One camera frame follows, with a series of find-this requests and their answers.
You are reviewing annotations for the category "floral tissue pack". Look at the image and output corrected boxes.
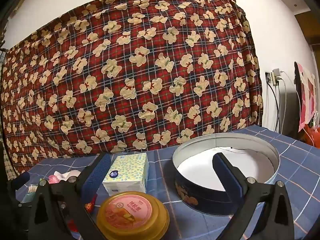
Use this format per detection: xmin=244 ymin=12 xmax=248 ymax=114
xmin=102 ymin=152 xmax=150 ymax=197

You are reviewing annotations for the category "red plaid bear print blanket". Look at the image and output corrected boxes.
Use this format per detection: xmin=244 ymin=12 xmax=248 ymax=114
xmin=0 ymin=0 xmax=264 ymax=178

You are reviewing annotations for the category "orange plastic bag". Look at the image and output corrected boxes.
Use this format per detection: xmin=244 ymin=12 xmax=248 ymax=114
xmin=304 ymin=126 xmax=320 ymax=147

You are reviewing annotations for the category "blue plaid bedsheet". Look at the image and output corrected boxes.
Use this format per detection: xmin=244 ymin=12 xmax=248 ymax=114
xmin=15 ymin=125 xmax=320 ymax=240

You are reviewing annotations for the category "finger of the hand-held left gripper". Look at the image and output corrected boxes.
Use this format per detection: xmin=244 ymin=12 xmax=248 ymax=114
xmin=6 ymin=172 xmax=31 ymax=198

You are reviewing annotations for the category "black cable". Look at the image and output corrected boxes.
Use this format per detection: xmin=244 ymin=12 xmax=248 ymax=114
xmin=267 ymin=81 xmax=280 ymax=132

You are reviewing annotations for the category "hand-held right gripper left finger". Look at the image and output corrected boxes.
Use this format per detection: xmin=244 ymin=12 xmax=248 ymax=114
xmin=26 ymin=152 xmax=112 ymax=240

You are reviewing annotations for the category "cotton swab container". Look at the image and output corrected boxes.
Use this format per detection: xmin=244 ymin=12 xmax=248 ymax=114
xmin=21 ymin=184 xmax=38 ymax=203

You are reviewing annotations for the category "pink patterned cloth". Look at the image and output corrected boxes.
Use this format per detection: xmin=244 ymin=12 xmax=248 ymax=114
xmin=297 ymin=64 xmax=320 ymax=133

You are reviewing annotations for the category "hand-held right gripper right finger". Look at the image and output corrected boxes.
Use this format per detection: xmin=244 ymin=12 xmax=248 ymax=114
xmin=212 ymin=152 xmax=298 ymax=240

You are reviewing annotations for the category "wooden door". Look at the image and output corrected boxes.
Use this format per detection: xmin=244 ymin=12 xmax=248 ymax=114
xmin=294 ymin=5 xmax=320 ymax=63

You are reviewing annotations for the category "red snack packet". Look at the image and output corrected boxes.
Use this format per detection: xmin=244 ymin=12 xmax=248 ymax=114
xmin=84 ymin=194 xmax=98 ymax=213

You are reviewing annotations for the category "round blue cookie tin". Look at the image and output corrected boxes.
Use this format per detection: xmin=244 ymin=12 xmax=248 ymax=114
xmin=172 ymin=133 xmax=280 ymax=216

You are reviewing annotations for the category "gold round tin pink lid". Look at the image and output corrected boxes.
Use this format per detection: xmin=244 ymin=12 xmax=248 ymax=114
xmin=96 ymin=191 xmax=170 ymax=240

